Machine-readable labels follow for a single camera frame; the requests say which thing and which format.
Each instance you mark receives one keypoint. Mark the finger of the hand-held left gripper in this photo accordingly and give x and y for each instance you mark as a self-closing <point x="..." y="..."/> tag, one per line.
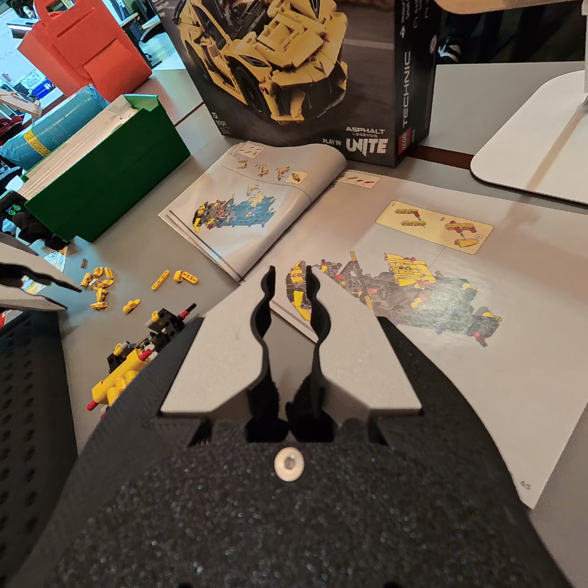
<point x="27" y="303"/>
<point x="27" y="258"/>

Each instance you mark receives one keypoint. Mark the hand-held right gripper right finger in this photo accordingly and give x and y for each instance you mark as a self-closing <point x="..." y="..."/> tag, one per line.
<point x="367" y="363"/>

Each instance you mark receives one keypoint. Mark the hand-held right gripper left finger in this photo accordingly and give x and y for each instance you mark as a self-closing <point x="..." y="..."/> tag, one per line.
<point x="216" y="363"/>

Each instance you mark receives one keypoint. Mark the yellow black lego car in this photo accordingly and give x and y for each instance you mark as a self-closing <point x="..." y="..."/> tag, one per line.
<point x="119" y="372"/>

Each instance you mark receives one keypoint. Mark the yellow thin lego beam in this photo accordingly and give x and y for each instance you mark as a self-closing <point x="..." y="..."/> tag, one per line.
<point x="160" y="280"/>

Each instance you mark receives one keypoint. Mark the yellow two-hole lego connector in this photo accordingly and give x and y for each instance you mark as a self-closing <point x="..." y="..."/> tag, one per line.
<point x="186" y="277"/>

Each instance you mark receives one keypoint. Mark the lego instruction booklet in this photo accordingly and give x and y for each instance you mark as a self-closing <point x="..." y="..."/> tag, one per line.
<point x="459" y="390"/>

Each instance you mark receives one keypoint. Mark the yellow angled lego connector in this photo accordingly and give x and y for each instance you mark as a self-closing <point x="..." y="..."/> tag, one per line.
<point x="131" y="306"/>

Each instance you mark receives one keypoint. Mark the black lego set box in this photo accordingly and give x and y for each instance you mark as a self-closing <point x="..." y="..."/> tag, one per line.
<point x="298" y="69"/>

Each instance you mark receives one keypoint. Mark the green storage bin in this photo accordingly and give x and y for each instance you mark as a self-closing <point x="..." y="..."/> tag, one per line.
<point x="115" y="183"/>

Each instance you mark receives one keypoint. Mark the white paper stack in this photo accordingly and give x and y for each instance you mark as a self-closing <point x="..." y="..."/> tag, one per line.
<point x="78" y="147"/>

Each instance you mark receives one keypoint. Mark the blue wrapped roll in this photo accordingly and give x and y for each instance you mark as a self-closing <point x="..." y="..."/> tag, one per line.
<point x="50" y="128"/>

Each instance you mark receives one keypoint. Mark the black perforated mat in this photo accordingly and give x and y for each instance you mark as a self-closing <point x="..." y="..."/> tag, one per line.
<point x="32" y="413"/>

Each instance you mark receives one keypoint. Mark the orange felt bag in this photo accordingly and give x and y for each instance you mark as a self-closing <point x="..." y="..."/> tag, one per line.
<point x="92" y="55"/>

